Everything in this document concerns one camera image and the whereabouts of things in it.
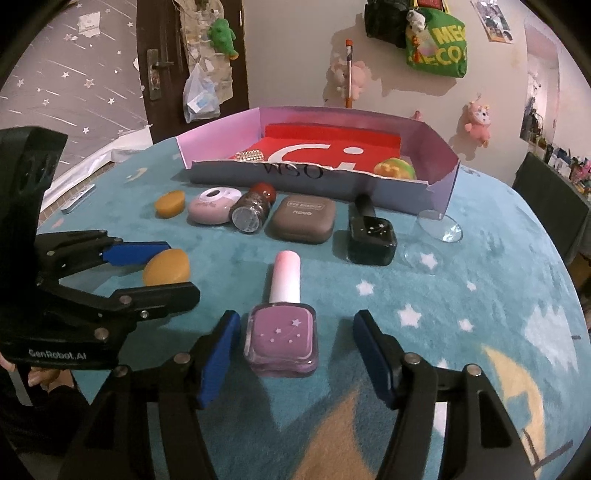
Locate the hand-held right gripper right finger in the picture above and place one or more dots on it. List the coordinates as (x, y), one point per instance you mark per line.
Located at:
(374, 364)

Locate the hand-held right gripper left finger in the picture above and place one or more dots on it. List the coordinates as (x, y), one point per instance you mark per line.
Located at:
(217, 364)

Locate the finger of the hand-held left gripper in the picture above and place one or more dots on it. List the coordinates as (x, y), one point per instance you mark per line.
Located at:
(136, 253)
(161, 297)

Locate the orange cake-shaped block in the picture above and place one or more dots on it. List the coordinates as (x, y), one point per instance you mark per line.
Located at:
(170, 204)
(168, 270)

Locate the purple nail polish bottle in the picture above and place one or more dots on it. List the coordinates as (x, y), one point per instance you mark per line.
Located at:
(281, 341)

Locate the pink round case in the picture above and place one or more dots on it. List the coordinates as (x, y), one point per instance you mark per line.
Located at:
(210, 207)

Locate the glitter bottle with red-brown cap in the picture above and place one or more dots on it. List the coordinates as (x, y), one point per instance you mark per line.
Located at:
(249, 210)

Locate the black nail polish bottle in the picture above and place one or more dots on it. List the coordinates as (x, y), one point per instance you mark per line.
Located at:
(371, 240)

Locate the clear plastic cup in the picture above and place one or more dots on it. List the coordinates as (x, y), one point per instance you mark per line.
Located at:
(438, 228)

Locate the brown eyeshadow compact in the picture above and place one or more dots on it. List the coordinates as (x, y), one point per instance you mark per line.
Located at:
(302, 219)

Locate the purple cardboard box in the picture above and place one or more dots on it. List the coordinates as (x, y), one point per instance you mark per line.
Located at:
(286, 182)

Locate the person's left forearm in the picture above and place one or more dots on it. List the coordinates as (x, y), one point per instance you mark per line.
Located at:
(41, 420)

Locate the person's left hand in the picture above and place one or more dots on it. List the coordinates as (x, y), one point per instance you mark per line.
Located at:
(48, 379)

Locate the small grey remote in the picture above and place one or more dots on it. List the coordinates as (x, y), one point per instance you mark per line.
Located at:
(78, 198)

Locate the white plastic sheet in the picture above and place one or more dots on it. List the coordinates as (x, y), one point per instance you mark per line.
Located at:
(97, 161)

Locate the teal star printed blanket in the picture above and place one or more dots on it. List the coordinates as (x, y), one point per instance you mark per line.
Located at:
(485, 286)

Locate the gold bead cube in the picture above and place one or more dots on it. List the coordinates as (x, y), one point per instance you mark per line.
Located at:
(250, 156)

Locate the clear plastic bag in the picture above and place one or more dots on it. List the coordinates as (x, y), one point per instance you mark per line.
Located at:
(201, 99)

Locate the yellow and green toy figure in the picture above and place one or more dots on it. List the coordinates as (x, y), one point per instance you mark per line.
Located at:
(395, 168)

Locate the dark brown door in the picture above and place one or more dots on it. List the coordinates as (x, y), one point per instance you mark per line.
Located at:
(161, 27)

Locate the red paper liner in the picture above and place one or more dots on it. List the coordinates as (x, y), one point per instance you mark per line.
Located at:
(332, 145)

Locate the hanging fabric organizer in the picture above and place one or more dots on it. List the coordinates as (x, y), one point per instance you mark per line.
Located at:
(198, 27)

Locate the green plush toy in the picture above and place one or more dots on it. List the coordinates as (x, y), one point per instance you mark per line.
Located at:
(222, 34)

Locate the dark chair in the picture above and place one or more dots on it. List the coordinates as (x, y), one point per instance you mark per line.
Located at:
(549, 198)

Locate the pink pig plush toy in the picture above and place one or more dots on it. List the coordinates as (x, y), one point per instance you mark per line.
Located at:
(478, 122)

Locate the row of small shelf items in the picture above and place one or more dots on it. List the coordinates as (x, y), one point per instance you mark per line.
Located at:
(568, 166)

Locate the orange and white stick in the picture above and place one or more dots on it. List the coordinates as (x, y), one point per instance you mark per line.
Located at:
(349, 69)

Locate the pale pink plush toy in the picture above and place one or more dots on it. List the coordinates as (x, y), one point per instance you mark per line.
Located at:
(360, 74)

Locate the green tote bag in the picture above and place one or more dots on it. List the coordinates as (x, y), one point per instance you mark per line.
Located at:
(438, 46)

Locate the black bag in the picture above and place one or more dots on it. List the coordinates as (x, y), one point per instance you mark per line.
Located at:
(383, 21)

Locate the small white plush charm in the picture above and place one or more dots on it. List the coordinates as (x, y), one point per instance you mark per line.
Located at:
(415, 19)

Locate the white wall switch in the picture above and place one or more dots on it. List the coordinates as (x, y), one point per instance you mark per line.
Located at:
(89, 23)

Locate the wall poster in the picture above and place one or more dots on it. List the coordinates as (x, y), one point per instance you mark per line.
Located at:
(494, 21)

